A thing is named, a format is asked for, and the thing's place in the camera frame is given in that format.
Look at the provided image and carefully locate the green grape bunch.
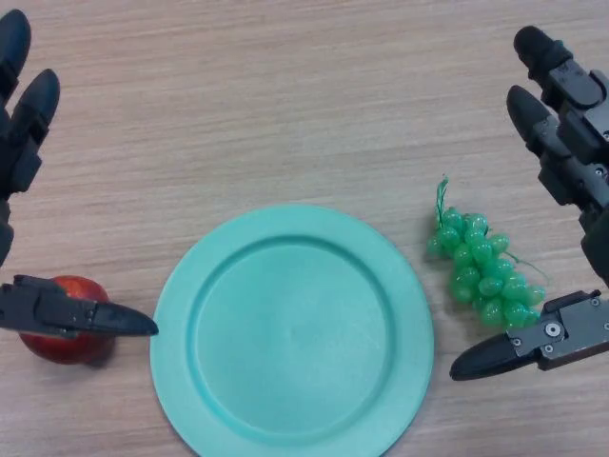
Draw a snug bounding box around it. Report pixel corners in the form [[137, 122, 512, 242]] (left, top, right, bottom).
[[425, 175, 549, 328]]

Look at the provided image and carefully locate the green round plate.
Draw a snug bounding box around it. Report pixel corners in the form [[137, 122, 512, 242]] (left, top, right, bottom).
[[149, 204, 435, 457]]

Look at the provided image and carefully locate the red apple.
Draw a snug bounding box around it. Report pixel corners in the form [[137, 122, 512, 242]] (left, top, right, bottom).
[[17, 274, 114, 366]]

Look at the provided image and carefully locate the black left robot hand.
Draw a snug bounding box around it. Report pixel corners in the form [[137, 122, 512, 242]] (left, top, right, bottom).
[[0, 10, 160, 339]]

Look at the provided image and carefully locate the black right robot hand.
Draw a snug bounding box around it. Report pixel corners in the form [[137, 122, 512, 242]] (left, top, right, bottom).
[[449, 26, 609, 382]]

